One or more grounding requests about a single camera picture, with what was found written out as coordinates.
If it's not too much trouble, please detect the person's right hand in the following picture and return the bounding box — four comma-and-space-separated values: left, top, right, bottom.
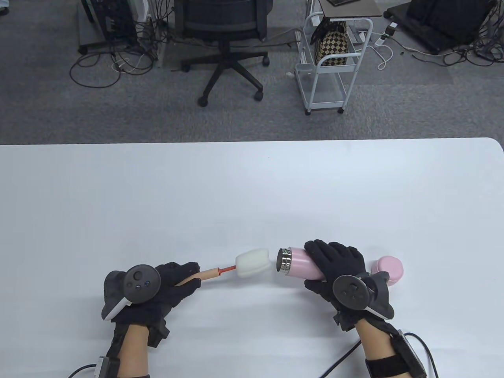
303, 239, 367, 307

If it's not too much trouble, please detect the person's left hand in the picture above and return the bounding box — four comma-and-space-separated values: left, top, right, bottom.
111, 262, 203, 328

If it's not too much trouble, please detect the pink thermos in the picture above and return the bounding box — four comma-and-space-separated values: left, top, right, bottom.
275, 246, 328, 282

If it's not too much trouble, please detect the pink thermos lid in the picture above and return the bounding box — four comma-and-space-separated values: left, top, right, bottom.
371, 255, 405, 286

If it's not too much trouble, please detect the white sponge cup brush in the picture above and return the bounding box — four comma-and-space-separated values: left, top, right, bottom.
173, 248, 272, 287

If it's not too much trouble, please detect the person's left forearm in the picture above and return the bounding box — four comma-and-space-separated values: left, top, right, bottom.
118, 325, 150, 378

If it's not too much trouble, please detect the person's right forearm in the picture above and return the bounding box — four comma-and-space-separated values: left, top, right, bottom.
354, 319, 398, 378

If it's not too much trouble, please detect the grey hand controller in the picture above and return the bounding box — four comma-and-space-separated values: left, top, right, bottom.
333, 272, 394, 320
102, 265, 162, 322

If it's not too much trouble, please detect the black box with label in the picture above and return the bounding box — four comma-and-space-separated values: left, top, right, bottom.
96, 356, 120, 378

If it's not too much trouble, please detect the white rolling cart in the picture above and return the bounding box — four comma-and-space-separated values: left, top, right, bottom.
295, 11, 374, 116

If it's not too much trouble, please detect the checkered bag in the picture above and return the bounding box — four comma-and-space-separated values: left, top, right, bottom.
310, 19, 350, 67

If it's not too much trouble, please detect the brown side table top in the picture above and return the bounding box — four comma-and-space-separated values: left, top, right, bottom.
318, 0, 383, 19

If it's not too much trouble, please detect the black wheeled platform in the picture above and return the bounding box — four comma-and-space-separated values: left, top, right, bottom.
384, 0, 500, 55

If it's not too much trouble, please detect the black office chair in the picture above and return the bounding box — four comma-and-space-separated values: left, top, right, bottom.
173, 0, 274, 107

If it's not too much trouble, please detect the black computer tower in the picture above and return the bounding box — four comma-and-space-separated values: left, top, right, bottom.
81, 0, 138, 42

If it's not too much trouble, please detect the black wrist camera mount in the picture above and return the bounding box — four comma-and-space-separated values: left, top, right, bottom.
334, 312, 357, 332
148, 318, 170, 348

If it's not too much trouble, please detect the black cable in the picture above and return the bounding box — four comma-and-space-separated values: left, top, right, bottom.
404, 333, 438, 378
67, 364, 99, 378
321, 341, 363, 378

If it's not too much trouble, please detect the black forearm strap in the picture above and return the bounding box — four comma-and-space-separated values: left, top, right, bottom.
364, 354, 410, 378

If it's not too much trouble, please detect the white cable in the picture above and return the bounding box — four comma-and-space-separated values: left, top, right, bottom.
376, 33, 394, 70

